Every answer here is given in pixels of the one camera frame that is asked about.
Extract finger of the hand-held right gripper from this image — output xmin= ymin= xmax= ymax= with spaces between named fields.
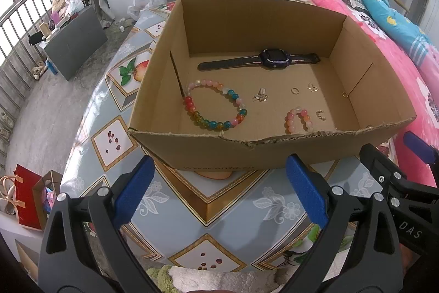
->
xmin=359 ymin=143 xmax=439 ymax=203
xmin=403 ymin=132 xmax=439 ymax=165

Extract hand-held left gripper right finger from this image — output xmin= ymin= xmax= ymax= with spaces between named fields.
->
xmin=286 ymin=154 xmax=403 ymax=293

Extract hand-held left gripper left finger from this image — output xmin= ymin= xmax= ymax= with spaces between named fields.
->
xmin=37 ymin=156 xmax=162 ymax=293

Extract small pink orange bead bracelet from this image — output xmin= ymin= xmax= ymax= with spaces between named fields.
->
xmin=285 ymin=108 xmax=314 ymax=134

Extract cardboard box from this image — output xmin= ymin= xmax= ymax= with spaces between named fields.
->
xmin=128 ymin=0 xmax=417 ymax=172

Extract multicolour bead bracelet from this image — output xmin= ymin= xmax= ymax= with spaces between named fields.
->
xmin=183 ymin=79 xmax=248 ymax=132

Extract silver charm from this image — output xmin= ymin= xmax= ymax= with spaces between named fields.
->
xmin=253 ymin=86 xmax=270 ymax=102

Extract pink and black wristwatch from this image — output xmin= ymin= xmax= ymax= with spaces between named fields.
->
xmin=197 ymin=49 xmax=321 ymax=72

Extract brown paper bag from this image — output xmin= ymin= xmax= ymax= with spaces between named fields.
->
xmin=32 ymin=170 xmax=64 ymax=232

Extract pink floral blanket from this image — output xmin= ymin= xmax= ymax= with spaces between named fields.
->
xmin=285 ymin=0 xmax=439 ymax=187

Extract red gift bag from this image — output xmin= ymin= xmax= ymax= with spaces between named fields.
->
xmin=0 ymin=165 xmax=42 ymax=230

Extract fluffy white green robe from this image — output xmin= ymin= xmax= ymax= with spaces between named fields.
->
xmin=147 ymin=264 xmax=285 ymax=293

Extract blue pillow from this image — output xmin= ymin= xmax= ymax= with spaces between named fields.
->
xmin=348 ymin=0 xmax=439 ymax=65

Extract white shoes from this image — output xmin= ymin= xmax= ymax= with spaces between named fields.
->
xmin=0 ymin=111 xmax=14 ymax=143

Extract beige sandals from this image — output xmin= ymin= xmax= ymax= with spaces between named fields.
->
xmin=31 ymin=61 xmax=47 ymax=81

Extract metal railing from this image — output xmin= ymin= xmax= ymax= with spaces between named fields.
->
xmin=0 ymin=0 xmax=57 ymax=156

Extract clear plastic bag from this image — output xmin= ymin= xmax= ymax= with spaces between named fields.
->
xmin=128 ymin=0 xmax=166 ymax=20

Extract white plastic bag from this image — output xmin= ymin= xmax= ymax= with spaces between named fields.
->
xmin=65 ymin=0 xmax=85 ymax=17

